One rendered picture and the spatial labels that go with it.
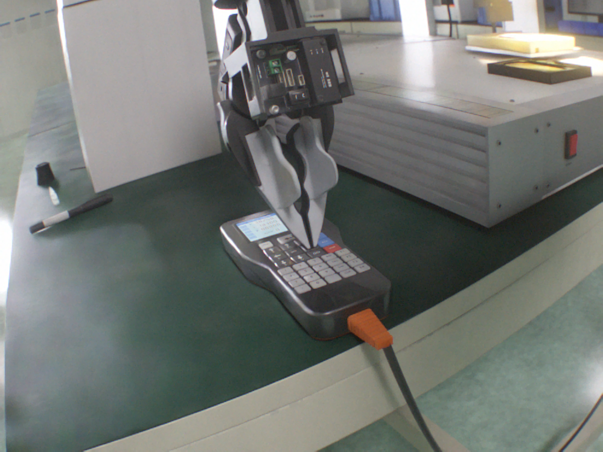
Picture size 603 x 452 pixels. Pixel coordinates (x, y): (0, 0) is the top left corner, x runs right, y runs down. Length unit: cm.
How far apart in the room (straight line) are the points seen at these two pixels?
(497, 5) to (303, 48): 89
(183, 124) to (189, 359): 50
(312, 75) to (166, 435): 26
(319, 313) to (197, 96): 52
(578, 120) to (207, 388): 46
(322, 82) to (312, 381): 20
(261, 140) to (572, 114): 34
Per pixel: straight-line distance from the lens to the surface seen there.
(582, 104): 59
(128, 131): 78
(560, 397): 140
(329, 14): 554
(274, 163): 40
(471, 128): 47
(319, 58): 37
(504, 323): 49
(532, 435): 129
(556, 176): 56
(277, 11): 38
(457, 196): 50
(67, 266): 57
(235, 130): 40
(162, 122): 79
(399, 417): 114
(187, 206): 64
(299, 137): 42
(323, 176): 40
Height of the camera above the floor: 97
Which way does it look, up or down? 23 degrees down
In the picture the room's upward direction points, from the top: 8 degrees counter-clockwise
